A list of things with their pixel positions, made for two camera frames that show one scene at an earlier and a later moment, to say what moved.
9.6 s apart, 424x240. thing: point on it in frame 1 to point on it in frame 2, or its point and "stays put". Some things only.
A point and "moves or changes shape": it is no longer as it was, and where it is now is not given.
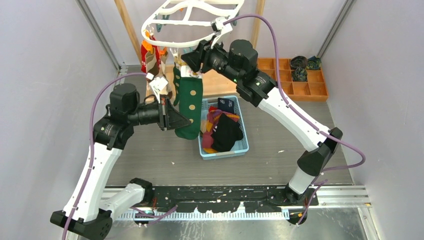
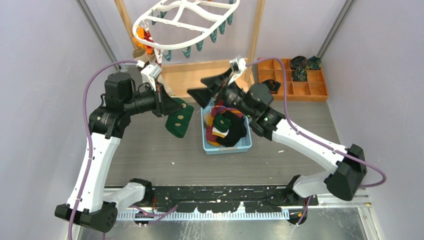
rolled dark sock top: (299, 62) stays put
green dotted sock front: (190, 105) to (222, 125)
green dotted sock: (177, 80) to (177, 122)
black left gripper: (169, 117) to (164, 103)
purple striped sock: (213, 118) moves or changes shape
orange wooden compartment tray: (315, 89) stays put
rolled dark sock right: (314, 63) stays put
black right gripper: (194, 59) to (203, 96)
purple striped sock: (207, 141) to (210, 137)
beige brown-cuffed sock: (152, 67) to (144, 53)
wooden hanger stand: (222, 79) stays put
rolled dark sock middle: (299, 74) stays put
